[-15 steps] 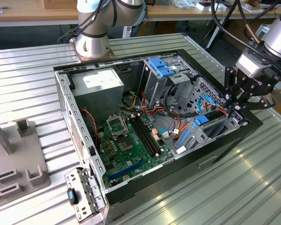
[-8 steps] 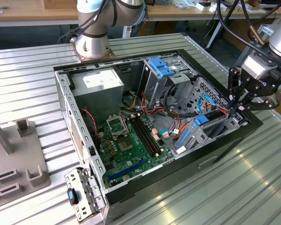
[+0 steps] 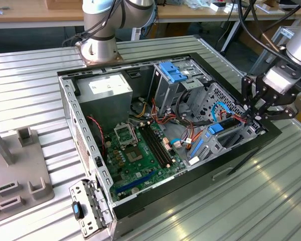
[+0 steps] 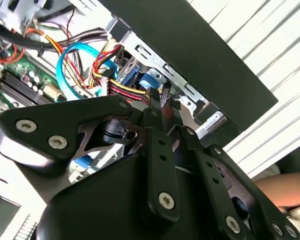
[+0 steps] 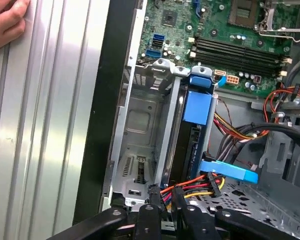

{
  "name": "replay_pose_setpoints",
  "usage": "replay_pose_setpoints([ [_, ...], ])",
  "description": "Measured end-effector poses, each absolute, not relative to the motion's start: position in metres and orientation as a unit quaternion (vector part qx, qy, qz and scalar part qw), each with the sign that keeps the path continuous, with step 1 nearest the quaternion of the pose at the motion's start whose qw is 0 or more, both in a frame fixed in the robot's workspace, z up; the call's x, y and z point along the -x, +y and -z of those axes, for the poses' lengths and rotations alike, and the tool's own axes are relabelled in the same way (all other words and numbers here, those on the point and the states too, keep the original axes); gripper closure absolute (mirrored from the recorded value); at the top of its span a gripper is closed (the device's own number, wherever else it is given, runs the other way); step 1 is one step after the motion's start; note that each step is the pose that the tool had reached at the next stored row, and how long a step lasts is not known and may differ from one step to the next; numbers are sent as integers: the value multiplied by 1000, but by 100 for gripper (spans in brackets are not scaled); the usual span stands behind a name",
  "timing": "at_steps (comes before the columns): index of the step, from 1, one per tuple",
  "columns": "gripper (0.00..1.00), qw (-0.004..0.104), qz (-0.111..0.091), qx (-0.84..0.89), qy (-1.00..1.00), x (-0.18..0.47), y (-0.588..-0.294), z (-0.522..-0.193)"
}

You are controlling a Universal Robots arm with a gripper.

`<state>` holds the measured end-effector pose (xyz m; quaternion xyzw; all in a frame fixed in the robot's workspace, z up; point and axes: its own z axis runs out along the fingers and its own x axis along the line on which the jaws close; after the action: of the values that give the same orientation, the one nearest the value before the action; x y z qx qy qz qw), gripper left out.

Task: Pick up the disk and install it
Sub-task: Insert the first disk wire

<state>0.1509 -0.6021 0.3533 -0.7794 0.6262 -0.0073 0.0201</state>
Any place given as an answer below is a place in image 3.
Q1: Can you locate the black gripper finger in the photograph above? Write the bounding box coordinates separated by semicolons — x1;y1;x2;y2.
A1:
250;106;299;123
241;76;263;119

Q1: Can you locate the hard disk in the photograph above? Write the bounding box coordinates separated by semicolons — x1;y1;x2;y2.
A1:
189;117;245;161

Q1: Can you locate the orange power wire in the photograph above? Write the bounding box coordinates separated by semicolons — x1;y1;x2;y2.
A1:
185;110;248;151

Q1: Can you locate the silver disk bay cage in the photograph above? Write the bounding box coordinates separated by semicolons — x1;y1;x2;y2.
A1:
188;82;266;166

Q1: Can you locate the blue plastic latch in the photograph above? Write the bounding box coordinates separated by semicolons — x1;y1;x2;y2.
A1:
159;61;189;83

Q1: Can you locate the white small box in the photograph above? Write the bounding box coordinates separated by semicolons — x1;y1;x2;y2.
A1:
210;2;228;13
224;2;243;13

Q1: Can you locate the beige wooden stand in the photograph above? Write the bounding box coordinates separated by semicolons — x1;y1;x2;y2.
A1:
258;2;284;14

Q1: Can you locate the silver optical drive cage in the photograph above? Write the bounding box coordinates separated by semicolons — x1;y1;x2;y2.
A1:
150;59;214;118

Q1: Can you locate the wooden desk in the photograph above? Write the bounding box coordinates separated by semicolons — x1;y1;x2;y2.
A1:
0;0;86;30
155;0;301;53

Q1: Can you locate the clear plastic bag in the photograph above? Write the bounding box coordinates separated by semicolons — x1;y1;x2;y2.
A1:
185;0;211;11

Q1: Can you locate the black RAM slot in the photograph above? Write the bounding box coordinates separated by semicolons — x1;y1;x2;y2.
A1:
143;125;169;168
139;125;166;169
149;123;174;166
146;124;171;167

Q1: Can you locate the black open PC case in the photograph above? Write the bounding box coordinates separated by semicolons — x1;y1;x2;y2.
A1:
56;52;283;239

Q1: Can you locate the CPU socket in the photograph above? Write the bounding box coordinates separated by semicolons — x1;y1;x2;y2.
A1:
125;147;144;164

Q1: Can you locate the metal socket cover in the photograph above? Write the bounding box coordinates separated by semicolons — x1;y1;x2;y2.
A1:
114;123;138;148

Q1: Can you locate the green motherboard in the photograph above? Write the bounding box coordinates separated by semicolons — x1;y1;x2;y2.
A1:
102;120;189;201

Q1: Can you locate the silver power supply box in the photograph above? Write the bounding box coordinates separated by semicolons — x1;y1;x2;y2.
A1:
75;72;133;131

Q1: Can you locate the blue expansion slot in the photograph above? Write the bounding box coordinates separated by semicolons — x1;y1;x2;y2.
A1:
115;174;155;194

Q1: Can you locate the square brown mounting plate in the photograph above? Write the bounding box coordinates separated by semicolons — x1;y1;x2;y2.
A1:
75;42;125;67

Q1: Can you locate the black blue latch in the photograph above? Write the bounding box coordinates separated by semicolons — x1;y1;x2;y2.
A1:
71;200;85;221

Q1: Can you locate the gray parts rack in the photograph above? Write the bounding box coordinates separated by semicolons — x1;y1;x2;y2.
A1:
0;117;56;221

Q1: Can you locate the gray wrist camera box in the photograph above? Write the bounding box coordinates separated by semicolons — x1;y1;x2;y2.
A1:
262;65;301;95

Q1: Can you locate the aluminium frame shelf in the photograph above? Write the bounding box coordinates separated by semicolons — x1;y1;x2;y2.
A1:
250;25;300;75

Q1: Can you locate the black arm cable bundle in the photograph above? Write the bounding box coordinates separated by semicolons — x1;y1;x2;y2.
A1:
237;0;301;66

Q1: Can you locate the orange black wire harness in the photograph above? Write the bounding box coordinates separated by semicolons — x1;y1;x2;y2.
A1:
150;89;204;129

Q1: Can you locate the light blue data wire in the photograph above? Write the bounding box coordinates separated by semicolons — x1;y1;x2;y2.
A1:
169;137;191;149

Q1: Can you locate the yellow black wire bundle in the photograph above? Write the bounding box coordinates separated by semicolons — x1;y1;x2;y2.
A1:
130;96;151;120

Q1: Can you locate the red black fan wire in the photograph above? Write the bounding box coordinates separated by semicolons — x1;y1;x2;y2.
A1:
86;114;106;158

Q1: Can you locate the silver expansion bracket cover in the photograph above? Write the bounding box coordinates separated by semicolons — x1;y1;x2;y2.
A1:
69;178;113;238

